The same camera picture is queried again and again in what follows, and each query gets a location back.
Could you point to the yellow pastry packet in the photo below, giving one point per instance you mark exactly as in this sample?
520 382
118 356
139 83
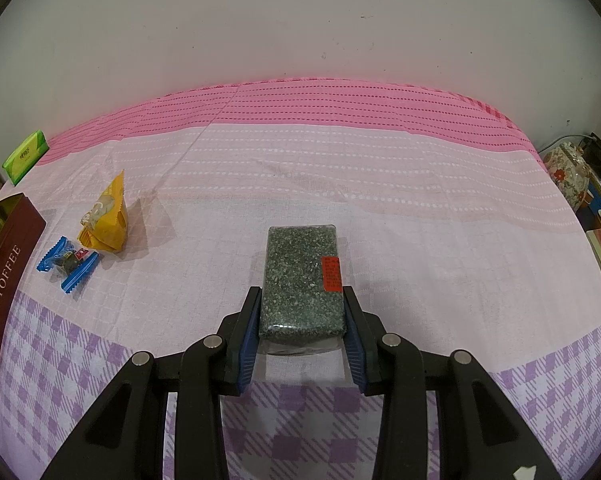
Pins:
105 220

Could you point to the blue twist-wrapped candy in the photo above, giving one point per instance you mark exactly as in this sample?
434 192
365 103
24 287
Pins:
69 262

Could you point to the black box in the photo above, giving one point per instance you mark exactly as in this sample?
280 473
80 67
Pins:
598 152

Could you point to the pink purple checked cloth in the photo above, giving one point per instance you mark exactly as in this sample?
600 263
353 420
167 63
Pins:
380 185

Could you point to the green tissue packet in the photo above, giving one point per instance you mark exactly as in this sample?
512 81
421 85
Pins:
25 156

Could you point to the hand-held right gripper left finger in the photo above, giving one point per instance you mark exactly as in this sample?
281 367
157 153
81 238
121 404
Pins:
248 352

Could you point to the brown toffee box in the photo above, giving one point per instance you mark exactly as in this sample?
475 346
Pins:
10 280

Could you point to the grey-green sesame block packet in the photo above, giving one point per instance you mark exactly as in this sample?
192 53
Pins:
300 280

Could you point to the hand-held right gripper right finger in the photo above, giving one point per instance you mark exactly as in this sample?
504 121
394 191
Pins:
356 357

